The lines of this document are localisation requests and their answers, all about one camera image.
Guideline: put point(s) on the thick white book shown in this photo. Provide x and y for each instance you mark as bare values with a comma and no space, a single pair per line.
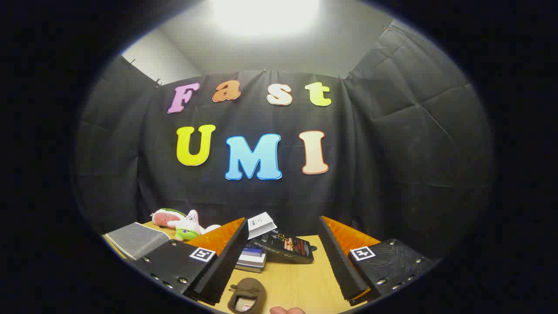
252,261

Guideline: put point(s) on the pink starfish plush toy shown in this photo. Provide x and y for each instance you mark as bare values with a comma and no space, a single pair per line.
188,226

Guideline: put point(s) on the brown fuzzy shoe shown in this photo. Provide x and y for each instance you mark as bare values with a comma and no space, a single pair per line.
248,288

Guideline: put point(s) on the blue cover book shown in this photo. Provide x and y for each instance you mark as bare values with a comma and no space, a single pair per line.
253,252

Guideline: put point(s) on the grey storage box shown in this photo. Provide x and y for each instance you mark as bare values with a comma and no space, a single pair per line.
137,240

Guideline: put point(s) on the black backdrop cloth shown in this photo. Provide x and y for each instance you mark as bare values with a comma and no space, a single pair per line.
383,174

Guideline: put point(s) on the white picture cover book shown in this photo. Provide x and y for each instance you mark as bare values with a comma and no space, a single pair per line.
261,224

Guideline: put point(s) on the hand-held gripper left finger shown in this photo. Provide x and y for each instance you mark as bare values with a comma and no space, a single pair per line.
226,266

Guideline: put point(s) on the watermelon slice plush toy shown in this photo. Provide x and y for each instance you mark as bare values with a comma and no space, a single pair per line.
165,216

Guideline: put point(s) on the dark cover book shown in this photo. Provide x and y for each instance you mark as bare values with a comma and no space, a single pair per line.
248,269

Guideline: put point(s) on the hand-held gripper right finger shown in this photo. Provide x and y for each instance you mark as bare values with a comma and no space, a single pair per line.
342,266

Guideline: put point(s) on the black leaning book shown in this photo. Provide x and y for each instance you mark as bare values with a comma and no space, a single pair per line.
283,249

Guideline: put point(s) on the white fluffy plush toy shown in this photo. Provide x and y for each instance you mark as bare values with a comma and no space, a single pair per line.
212,228

